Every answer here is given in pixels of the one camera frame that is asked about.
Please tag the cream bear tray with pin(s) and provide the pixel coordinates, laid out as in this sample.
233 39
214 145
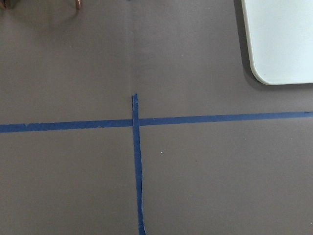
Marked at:
280 40

